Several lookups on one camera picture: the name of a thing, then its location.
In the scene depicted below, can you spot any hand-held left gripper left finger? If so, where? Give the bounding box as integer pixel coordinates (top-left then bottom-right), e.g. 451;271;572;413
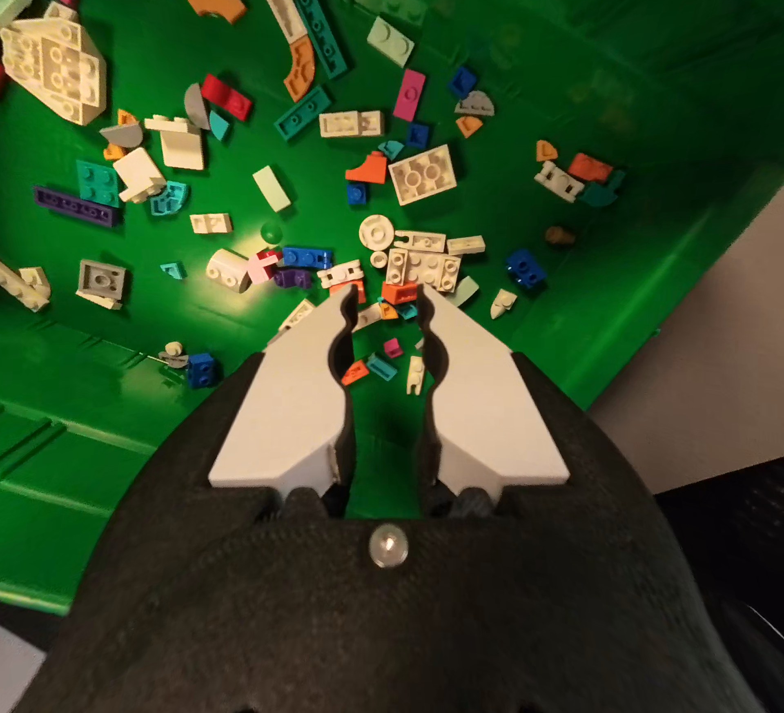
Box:
208;284;359;490

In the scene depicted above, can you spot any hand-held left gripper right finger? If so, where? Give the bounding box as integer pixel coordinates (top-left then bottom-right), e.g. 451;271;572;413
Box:
416;284;572;490

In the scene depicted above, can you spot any pile of lego pieces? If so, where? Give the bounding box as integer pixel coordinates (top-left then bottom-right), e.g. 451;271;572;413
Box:
0;0;627;397

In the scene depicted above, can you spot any green plastic bin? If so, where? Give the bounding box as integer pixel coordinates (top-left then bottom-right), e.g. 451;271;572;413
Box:
0;0;784;617

